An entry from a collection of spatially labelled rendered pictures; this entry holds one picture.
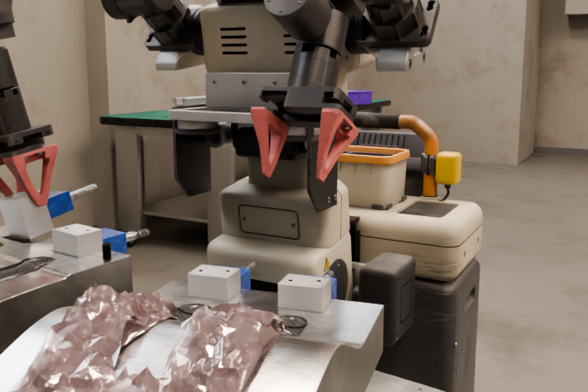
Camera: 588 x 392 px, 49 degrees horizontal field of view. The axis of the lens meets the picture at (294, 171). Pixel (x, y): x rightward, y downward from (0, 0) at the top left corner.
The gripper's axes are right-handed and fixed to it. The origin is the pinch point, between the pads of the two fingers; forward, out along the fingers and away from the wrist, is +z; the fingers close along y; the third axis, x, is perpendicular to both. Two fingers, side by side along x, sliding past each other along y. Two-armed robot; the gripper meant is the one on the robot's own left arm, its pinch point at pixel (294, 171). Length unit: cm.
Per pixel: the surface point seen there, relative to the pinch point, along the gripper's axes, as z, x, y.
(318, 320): 15.8, -0.9, 6.8
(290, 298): 14.1, -0.1, 2.8
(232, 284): 13.8, -0.3, -4.6
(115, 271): 14.9, -4.1, -18.2
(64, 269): 15.9, -9.3, -20.8
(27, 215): 10.2, -5.4, -33.5
